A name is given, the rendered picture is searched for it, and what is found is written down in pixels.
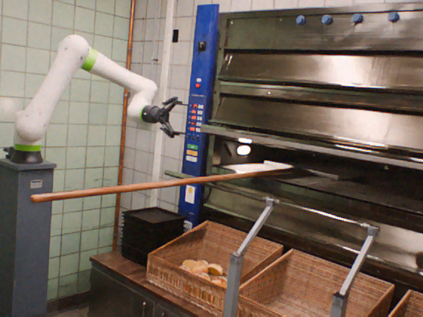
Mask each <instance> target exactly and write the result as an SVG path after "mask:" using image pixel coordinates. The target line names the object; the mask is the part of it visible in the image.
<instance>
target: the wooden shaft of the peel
mask: <svg viewBox="0 0 423 317"><path fill-rule="evenodd" d="M293 171H294V169H293V168H292V167H290V168H281V169H274V170H259V171H251V172H244V173H237V174H229V175H221V176H207V177H199V178H191V179H177V180H169V181H162V182H147V183H139V184H132V185H118V186H117V187H109V188H95V189H87V190H73V191H65V192H57V193H43V194H34V195H32V196H31V197H30V201H31V203H41V202H54V201H60V200H67V199H73V198H80V197H87V196H99V195H106V194H113V193H125V192H132V191H140V190H151V189H159V188H171V187H178V186H179V185H191V184H198V183H205V182H217V181H224V180H231V179H243V178H250V177H257V176H270V175H277V174H284V173H290V172H293Z"/></svg>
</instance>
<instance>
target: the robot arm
mask: <svg viewBox="0 0 423 317"><path fill-rule="evenodd" d="M79 68H80V69H82V70H84V71H87V72H88V73H91V74H95V75H97V76H99V77H103V78H105V80H108V81H110V82H113V83H115V84H118V85H119V86H122V87H123V88H125V89H127V90H130V91H131V92H134V95H135V96H134V97H133V100H132V102H131V103H130V105H129V107H128V109H127V115H128V117H129V118H130V119H131V121H133V122H135V123H140V122H146V123H150V124H157V123H160V124H161V127H159V129H161V130H163V131H164V132H165V134H166V135H167V136H168V137H170V138H175V135H176V136H179V134H180V135H186V134H187V133H186V132H179V131H175V130H174V129H173V128H172V126H171V124H170V122H169V116H170V112H171V111H172V109H173V108H174V107H175V105H176V104H178V105H185V106H189V104H185V103H183V101H179V100H178V97H172V98H171V99H169V100H166V101H165V102H161V104H163V108H159V107H158V106H156V105H151V104H152V102H153V99H154V98H155V97H156V95H157V92H158V87H157V85H156V84H154V83H153V82H152V81H151V80H149V79H147V78H145V77H142V76H140V75H137V74H135V73H133V72H131V71H128V70H126V69H125V68H123V67H121V65H119V64H117V63H115V62H113V61H112V60H110V59H109V58H107V57H106V56H104V55H103V54H101V53H100V52H99V51H96V50H95V49H93V48H92V47H90V46H89V45H88V43H87V42H86V41H85V40H84V39H83V37H81V36H79V35H70V36H67V37H66V38H65V39H63V40H62V41H60V42H59V44H58V46H57V56H56V58H55V60H54V63H53V65H52V67H51V70H50V71H49V73H48V74H47V75H46V77H45V80H44V82H43V83H42V85H41V86H40V88H39V90H38V92H37V94H36V96H34V97H33V99H32V101H31V102H30V103H29V104H28V107H27V108H26V110H21V111H18V112H16V113H15V117H14V134H13V144H14V147H10V149H9V148H4V149H3V151H4V152H6V153H8V154H5V158H6V159H10V161H11V162H13V163H17V164H41V163H43V157H42V154H41V147H42V137H43V136H44V134H45V131H46V129H47V126H48V123H50V121H51V117H52V115H53V113H54V110H55V108H56V105H57V104H58V102H59V99H60V98H61V96H62V95H63V94H64V91H65V89H66V88H67V86H68V84H69V83H70V81H71V78H72V77H73V76H74V74H75V73H77V71H78V69H79ZM170 103H171V104H170ZM167 104H170V105H169V106H168V107H167V108H165V107H166V105H167ZM164 125H165V126H166V128H165V126H164Z"/></svg>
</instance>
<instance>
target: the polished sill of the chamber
mask: <svg viewBox="0 0 423 317"><path fill-rule="evenodd" d="M212 173H215V174H218V175H229V174H237V173H244V172H243V171H240V170H233V169H230V168H226V167H220V166H213V167H212ZM239 180H242V181H246V182H252V183H255V184H258V185H262V186H265V187H268V188H274V189H277V190H283V191H287V192H290V193H295V194H299V195H303V196H308V197H312V198H315V199H318V200H321V201H325V202H330V203H334V204H338V205H343V206H346V207H350V208H356V209H359V210H362V211H368V212H369V213H372V214H378V215H381V216H385V217H391V218H393V219H397V220H402V221H406V222H411V223H415V224H419V225H422V226H423V214H418V213H414V211H408V210H404V209H400V208H394V207H391V206H387V205H381V204H378V203H374V202H368V201H364V200H360V199H358V198H354V197H350V196H344V195H340V194H337V193H331V192H327V191H323V190H318V189H314V188H307V187H304V186H300V185H297V184H294V183H290V182H284V181H280V180H277V179H270V178H267V177H264V176H257V177H250V178H243V179H239Z"/></svg>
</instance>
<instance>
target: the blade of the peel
mask: <svg viewBox="0 0 423 317"><path fill-rule="evenodd" d="M264 165H268V166H273V167H279V168H290V167H302V168H301V172H303V173H305V174H309V175H314V176H320V177H325V178H329V179H335V180H341V179H349V178H355V177H359V175H355V174H351V173H347V172H343V171H339V170H331V169H327V168H322V167H315V166H311V165H307V164H300V163H295V162H284V161H265V162H264Z"/></svg>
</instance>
